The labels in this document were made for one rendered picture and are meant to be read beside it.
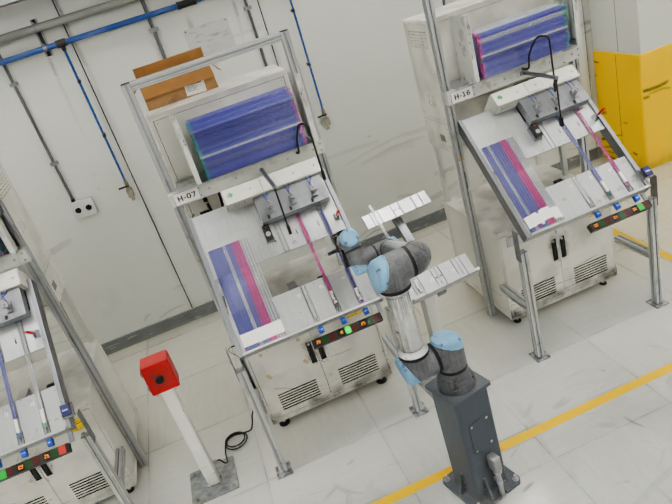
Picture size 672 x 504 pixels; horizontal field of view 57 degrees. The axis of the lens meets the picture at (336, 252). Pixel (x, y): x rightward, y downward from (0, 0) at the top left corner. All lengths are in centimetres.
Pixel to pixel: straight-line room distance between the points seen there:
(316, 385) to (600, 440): 139
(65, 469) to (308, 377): 127
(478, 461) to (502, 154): 149
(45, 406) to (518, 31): 279
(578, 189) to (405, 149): 188
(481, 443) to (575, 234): 148
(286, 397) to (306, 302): 70
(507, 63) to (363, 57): 153
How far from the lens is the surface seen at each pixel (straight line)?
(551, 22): 343
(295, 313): 279
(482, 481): 275
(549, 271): 362
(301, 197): 291
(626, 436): 302
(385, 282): 208
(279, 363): 320
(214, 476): 331
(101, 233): 458
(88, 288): 474
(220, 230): 295
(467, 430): 253
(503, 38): 329
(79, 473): 346
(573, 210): 319
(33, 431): 298
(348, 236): 245
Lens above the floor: 214
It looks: 25 degrees down
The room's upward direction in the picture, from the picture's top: 18 degrees counter-clockwise
